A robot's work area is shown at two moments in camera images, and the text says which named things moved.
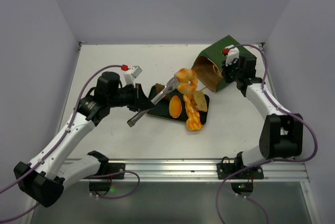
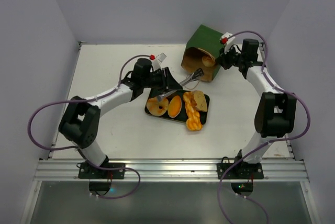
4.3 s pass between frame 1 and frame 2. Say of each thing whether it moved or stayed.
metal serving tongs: moved
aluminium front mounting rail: stayed
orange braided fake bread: stayed
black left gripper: moved
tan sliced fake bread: stayed
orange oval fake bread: stayed
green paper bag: moved
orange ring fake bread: moved
